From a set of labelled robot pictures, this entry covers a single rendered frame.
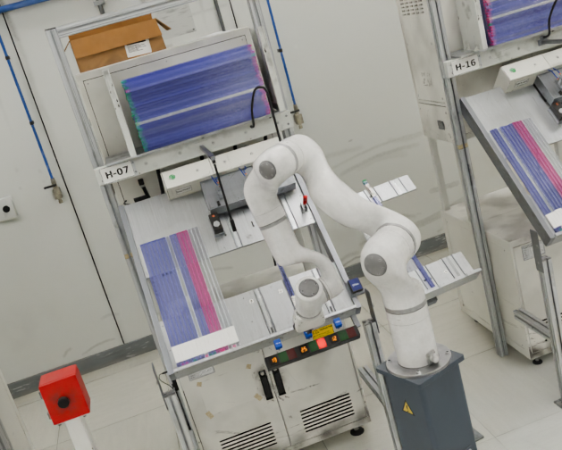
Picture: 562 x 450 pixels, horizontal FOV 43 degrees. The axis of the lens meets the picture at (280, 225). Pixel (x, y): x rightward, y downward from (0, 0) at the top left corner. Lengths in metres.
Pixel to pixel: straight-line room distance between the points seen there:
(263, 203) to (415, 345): 0.60
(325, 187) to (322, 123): 2.44
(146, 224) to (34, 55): 1.72
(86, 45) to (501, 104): 1.70
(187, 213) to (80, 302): 1.82
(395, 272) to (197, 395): 1.21
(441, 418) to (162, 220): 1.26
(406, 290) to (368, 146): 2.60
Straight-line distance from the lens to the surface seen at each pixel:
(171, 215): 2.76
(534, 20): 3.19
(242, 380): 2.88
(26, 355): 4.59
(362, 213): 2.00
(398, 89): 4.56
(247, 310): 2.54
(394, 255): 1.91
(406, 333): 2.06
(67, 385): 2.62
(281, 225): 2.13
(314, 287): 2.16
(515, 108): 3.13
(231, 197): 2.69
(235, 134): 2.78
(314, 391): 2.98
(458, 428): 2.24
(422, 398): 2.11
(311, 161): 2.05
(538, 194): 2.89
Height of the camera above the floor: 1.77
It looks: 17 degrees down
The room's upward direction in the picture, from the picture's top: 16 degrees counter-clockwise
